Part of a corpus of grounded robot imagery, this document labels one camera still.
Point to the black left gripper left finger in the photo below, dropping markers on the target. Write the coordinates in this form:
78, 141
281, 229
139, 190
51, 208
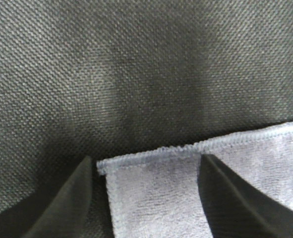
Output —
65, 215

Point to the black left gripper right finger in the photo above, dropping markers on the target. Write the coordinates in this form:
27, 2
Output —
235, 209

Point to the grey microfibre towel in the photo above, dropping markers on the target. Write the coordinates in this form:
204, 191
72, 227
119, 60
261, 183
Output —
154, 194

